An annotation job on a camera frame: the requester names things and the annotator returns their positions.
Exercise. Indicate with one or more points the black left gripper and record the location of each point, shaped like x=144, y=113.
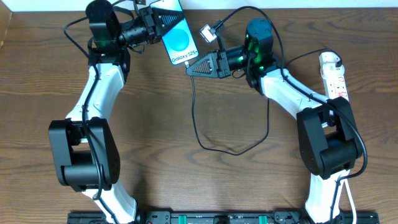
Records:
x=150, y=23

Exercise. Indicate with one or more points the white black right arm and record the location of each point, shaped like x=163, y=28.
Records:
x=329, y=141

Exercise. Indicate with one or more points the blue screen smartphone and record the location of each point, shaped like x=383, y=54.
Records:
x=179, y=42

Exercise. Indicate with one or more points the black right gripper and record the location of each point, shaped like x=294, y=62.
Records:
x=221, y=63

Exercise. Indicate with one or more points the white charger plug adapter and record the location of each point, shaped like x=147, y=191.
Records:
x=330, y=70

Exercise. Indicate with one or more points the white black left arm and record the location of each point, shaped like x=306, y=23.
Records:
x=84, y=151

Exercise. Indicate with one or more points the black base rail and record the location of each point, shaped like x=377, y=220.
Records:
x=164, y=217

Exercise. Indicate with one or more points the white power strip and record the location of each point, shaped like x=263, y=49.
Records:
x=334, y=87

